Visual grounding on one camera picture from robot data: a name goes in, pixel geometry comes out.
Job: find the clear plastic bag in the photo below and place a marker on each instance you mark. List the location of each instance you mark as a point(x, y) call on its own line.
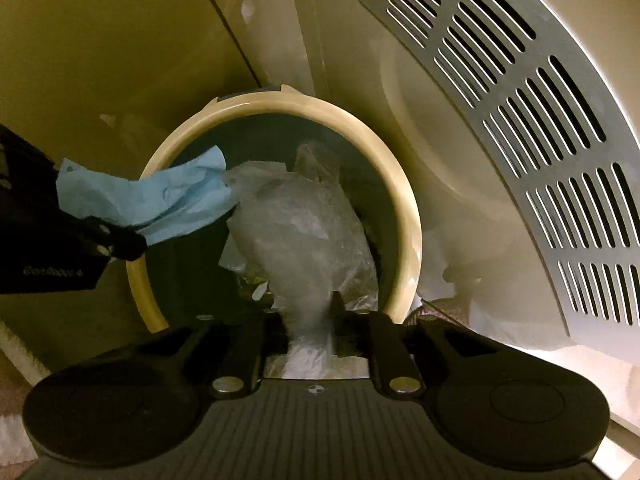
point(294, 234)

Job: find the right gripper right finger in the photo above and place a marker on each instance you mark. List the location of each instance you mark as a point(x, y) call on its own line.
point(374, 336)

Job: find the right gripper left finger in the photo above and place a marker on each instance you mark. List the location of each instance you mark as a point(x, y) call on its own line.
point(236, 353)

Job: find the metal cabinet vent grille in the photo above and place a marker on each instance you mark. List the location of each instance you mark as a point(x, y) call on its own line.
point(559, 138)

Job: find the blue paper towel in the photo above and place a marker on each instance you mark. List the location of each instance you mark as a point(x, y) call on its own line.
point(170, 203)

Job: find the cream rimmed blue trash bin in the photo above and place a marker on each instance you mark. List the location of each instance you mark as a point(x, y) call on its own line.
point(180, 278)

